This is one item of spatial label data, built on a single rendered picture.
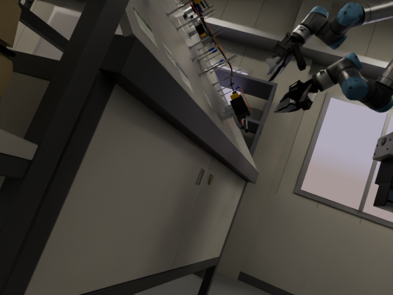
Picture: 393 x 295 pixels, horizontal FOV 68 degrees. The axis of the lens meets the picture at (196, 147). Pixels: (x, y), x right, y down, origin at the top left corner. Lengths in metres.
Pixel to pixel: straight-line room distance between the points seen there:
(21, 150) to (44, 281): 0.27
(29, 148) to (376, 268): 3.13
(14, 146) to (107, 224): 0.31
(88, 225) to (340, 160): 2.82
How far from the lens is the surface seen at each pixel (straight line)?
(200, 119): 0.74
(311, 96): 1.24
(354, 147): 3.26
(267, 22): 3.64
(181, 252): 1.05
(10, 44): 0.43
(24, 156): 0.39
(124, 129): 0.57
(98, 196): 0.58
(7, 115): 0.63
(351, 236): 3.19
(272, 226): 3.04
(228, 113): 1.01
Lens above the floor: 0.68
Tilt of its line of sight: 7 degrees up
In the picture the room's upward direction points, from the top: 21 degrees clockwise
